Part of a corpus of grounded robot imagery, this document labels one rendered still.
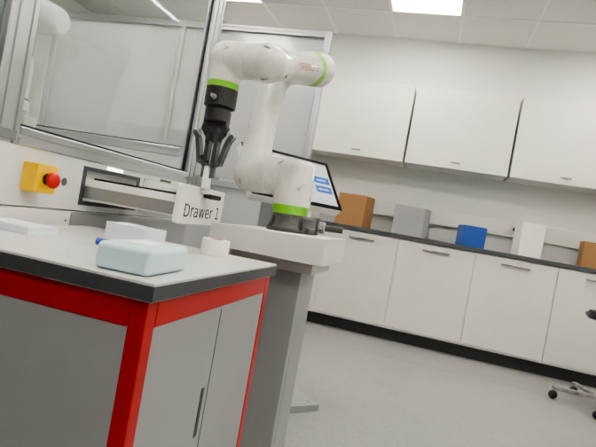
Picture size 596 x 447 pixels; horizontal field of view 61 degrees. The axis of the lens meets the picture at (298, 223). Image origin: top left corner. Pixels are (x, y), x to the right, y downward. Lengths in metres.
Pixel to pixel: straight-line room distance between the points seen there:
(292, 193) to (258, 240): 0.23
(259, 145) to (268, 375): 0.77
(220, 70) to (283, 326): 0.81
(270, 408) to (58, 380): 0.96
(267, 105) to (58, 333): 1.19
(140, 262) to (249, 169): 0.98
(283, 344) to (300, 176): 0.55
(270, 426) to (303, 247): 0.61
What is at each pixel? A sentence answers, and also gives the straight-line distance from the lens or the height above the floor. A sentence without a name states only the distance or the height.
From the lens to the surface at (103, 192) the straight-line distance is 1.55.
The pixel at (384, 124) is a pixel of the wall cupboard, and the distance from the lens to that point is 4.80.
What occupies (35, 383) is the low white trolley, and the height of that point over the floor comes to 0.56.
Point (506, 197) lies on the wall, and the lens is 5.08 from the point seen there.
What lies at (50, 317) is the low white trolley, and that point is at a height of 0.67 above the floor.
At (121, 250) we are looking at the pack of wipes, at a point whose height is 0.79.
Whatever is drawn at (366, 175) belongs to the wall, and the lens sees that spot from 5.10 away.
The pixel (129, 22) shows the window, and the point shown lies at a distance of 1.74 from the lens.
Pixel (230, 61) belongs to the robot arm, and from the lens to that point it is 1.49.
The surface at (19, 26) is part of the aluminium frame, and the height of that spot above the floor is 1.21.
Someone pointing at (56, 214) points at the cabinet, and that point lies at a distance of 1.51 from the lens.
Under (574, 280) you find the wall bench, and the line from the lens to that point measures 4.45.
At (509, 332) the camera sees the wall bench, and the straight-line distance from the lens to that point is 4.41.
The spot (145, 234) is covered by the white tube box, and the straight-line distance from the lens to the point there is 1.29.
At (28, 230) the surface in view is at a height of 0.77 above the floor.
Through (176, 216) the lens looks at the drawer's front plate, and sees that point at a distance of 1.40.
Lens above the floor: 0.89
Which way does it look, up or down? 1 degrees down
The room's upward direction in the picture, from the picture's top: 10 degrees clockwise
